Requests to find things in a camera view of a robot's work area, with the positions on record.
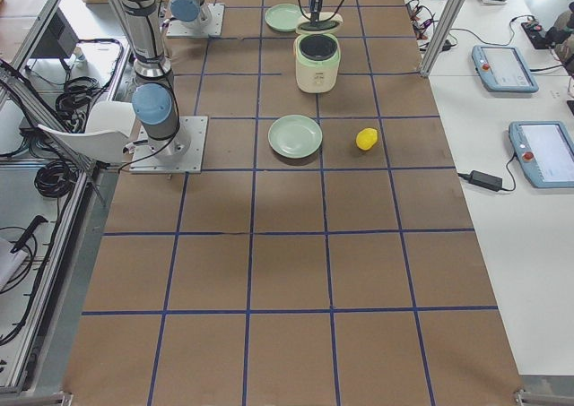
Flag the white rice cooker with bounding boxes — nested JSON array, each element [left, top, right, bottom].
[[293, 12, 344, 93]]

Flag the green plate near arm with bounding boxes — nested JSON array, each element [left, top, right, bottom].
[[267, 115, 323, 159], [265, 4, 310, 33]]

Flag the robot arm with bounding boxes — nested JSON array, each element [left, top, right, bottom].
[[170, 0, 212, 28], [119, 0, 341, 85]]

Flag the yellow lemon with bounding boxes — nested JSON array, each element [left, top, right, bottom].
[[355, 127, 378, 151]]

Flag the far teach pendant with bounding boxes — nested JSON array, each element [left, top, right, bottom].
[[471, 45, 539, 93]]

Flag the teach pendant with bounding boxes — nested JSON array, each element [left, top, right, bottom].
[[509, 121, 573, 188], [471, 45, 539, 93]]

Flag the white chair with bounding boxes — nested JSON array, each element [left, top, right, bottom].
[[39, 100, 135, 164]]

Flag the black power adapter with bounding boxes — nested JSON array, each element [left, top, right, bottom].
[[468, 170, 503, 192]]

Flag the near teach pendant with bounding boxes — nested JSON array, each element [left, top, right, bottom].
[[509, 121, 573, 188]]

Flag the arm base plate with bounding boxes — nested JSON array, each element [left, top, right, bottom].
[[167, 0, 225, 39], [129, 117, 208, 174]]

